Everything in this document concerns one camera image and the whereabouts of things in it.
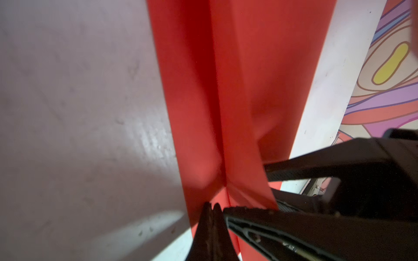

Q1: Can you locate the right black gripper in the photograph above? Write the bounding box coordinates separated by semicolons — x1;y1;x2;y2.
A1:
223;138;418;261

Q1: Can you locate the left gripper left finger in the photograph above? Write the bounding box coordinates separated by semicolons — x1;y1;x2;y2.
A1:
186;202;214;261

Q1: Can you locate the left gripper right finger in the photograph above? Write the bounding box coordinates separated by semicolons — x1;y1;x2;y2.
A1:
212;203;239;261

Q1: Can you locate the red paper sheet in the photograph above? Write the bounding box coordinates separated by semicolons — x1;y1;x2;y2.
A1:
148;1;336;261

